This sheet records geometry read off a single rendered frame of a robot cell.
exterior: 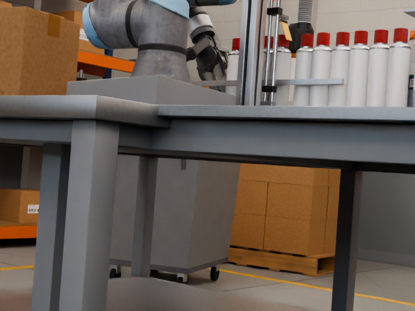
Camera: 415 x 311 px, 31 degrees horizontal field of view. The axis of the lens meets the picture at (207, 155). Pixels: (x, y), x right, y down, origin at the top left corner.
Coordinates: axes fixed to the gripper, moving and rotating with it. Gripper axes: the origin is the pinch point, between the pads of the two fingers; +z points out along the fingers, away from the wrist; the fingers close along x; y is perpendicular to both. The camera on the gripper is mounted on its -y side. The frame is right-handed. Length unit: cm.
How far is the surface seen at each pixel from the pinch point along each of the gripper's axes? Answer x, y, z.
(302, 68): -26.0, -1.6, 8.4
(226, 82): -4.9, -3.9, 0.5
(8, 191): 337, 209, -135
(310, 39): -30.6, 0.1, 2.1
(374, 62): -43.9, -1.8, 17.5
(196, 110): -32, -65, 31
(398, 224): 146, 447, -16
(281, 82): -20.2, -4.0, 9.4
